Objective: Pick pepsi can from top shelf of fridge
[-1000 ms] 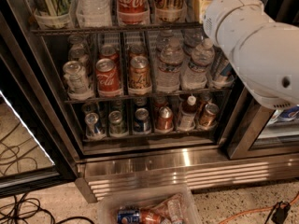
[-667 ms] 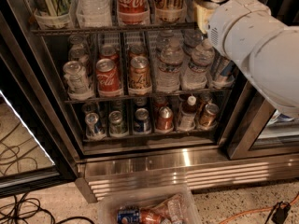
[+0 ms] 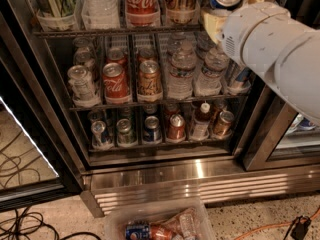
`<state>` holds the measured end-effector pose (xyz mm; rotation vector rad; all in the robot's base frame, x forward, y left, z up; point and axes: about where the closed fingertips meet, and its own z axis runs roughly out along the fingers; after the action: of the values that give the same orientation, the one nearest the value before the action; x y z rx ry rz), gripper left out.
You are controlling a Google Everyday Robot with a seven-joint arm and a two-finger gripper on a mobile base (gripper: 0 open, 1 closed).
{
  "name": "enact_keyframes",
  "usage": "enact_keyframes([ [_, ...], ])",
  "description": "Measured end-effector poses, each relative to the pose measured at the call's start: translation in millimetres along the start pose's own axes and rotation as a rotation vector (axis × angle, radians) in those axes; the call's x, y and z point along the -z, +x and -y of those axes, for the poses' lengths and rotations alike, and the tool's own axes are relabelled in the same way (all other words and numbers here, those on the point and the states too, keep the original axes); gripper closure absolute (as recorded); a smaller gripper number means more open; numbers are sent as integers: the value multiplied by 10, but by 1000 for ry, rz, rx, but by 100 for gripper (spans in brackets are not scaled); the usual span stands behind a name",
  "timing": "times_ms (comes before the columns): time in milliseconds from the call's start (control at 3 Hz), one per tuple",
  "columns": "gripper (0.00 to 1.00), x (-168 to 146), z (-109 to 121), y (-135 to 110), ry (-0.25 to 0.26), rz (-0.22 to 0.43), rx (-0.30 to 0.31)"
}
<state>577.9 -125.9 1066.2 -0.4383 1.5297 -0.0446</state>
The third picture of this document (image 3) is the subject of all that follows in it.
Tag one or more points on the red can bottom shelf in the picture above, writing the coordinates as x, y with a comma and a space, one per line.
176, 128

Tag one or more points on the stainless steel fridge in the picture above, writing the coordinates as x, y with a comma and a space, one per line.
262, 156

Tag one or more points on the orange can in bin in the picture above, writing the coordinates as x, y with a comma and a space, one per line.
159, 232

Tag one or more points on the open glass fridge door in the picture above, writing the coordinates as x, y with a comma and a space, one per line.
28, 165

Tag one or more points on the clear plastic bin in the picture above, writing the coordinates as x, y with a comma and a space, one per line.
159, 211

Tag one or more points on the blue silver can bottom left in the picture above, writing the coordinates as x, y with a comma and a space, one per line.
101, 138

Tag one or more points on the water bottle middle shelf right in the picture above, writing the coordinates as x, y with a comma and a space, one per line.
207, 82

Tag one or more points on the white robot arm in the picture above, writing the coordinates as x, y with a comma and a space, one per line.
283, 52

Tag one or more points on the red coca-cola can middle shelf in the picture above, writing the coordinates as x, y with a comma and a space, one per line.
116, 88

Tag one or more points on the white can middle shelf front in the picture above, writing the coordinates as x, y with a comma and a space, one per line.
85, 92

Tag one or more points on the water bottle middle shelf left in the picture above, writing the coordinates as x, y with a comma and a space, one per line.
181, 71

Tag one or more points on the clear water bottle top shelf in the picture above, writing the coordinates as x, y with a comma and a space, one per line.
101, 14

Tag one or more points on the red coca-cola can shelf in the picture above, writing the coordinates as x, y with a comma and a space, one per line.
116, 88
142, 13

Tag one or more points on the blue silver can middle shelf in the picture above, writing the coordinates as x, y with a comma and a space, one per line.
237, 77

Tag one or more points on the black plug on floor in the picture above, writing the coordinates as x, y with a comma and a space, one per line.
301, 228

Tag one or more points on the copper can bottom shelf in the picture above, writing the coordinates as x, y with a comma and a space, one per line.
223, 124

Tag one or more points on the water bottle in bin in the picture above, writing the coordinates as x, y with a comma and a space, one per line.
187, 227

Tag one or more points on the pepsi can in bin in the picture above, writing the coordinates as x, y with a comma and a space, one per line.
138, 231

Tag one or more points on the brown bottle white cap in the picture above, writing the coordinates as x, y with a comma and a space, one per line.
200, 122

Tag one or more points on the green patterned can top shelf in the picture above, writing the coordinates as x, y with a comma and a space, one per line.
57, 15

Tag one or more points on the red coca-cola can top shelf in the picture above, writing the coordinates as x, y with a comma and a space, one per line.
142, 13

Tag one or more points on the orange can middle shelf front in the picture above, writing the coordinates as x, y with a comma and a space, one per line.
149, 81

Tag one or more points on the brown can top shelf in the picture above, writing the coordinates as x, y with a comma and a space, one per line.
181, 11

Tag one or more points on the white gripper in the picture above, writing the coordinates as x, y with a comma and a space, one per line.
247, 26

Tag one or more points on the blue pepsi can bottom shelf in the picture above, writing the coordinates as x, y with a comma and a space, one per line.
152, 130

